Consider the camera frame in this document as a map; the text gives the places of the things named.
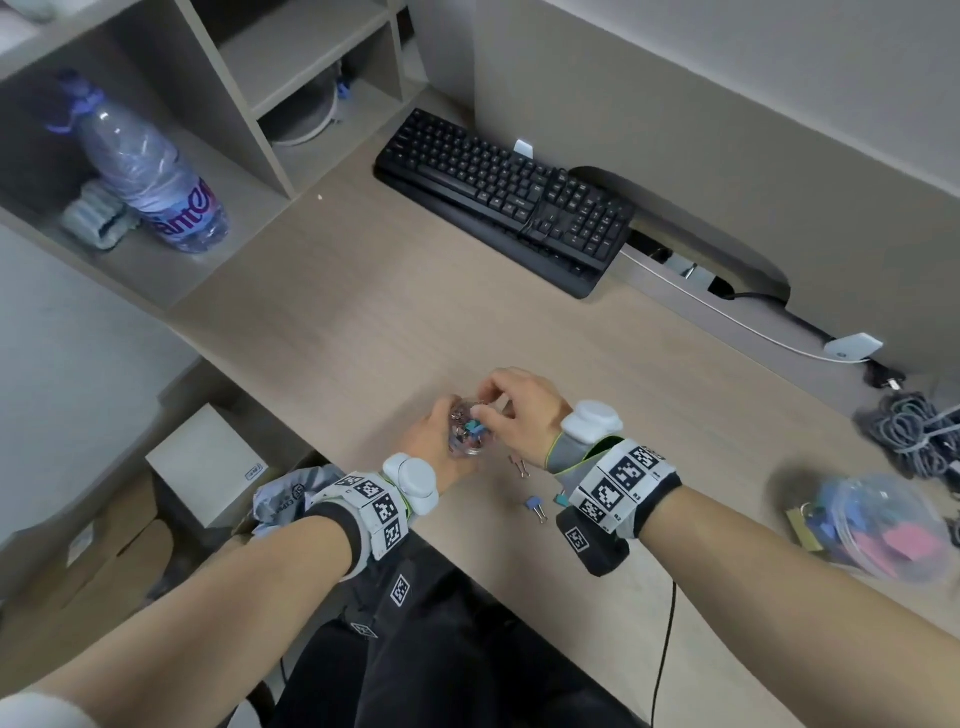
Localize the small clear plastic jar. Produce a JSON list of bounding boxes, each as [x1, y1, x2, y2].
[[446, 397, 498, 459]]

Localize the black power cable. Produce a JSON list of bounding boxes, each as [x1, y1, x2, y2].
[[731, 288, 835, 340]]

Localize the white round device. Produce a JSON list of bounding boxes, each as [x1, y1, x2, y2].
[[269, 63, 354, 148]]

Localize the cardboard box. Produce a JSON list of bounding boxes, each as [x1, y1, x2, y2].
[[0, 472, 181, 661]]

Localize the person's left forearm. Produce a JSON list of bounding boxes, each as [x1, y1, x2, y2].
[[0, 517, 358, 728]]

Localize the blue white patterned bag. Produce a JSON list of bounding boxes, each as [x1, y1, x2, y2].
[[251, 463, 346, 538]]

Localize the black keyboard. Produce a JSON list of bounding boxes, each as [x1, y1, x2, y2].
[[373, 108, 637, 301]]

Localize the person's right forearm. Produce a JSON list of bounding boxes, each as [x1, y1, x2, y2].
[[633, 483, 960, 728]]

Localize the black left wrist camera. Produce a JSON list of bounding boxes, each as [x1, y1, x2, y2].
[[344, 536, 421, 643]]

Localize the grey left marker wristband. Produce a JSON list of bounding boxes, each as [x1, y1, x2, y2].
[[303, 470, 418, 583]]

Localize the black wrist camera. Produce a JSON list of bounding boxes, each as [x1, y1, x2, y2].
[[344, 536, 421, 643], [554, 506, 631, 579]]

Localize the person's left hand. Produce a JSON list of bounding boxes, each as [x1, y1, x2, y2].
[[399, 397, 481, 496]]

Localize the grey cable bundle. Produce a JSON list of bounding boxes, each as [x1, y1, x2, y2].
[[854, 389, 960, 498]]

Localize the black right camera cable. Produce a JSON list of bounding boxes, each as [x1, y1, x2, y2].
[[649, 581, 679, 728]]

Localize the white left hand tracker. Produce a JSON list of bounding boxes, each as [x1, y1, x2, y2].
[[382, 452, 440, 517]]

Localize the thin white cable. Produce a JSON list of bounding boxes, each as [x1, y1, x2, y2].
[[618, 247, 834, 365]]

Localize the beige wooden shelf unit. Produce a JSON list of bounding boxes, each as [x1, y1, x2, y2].
[[0, 0, 429, 316]]

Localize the person's right hand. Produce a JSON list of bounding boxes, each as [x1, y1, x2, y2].
[[472, 365, 575, 474]]

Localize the white hand tracker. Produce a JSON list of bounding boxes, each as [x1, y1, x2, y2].
[[560, 401, 625, 448], [382, 452, 440, 517]]

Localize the grey marker wristband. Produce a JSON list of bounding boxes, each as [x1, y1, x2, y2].
[[303, 470, 418, 583], [547, 438, 684, 541]]

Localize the grey right marker wristband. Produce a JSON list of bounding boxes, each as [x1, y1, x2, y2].
[[547, 438, 684, 541]]

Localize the white right hand tracker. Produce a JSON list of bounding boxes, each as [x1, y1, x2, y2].
[[560, 401, 625, 448]]

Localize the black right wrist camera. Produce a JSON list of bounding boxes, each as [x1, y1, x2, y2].
[[554, 506, 631, 579]]

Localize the person's white left sleeve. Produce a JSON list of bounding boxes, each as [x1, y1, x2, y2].
[[0, 689, 99, 728]]

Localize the purple label water bottle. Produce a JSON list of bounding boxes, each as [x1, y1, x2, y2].
[[44, 68, 232, 255]]

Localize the white box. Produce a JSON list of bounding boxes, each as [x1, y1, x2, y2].
[[144, 404, 271, 530]]

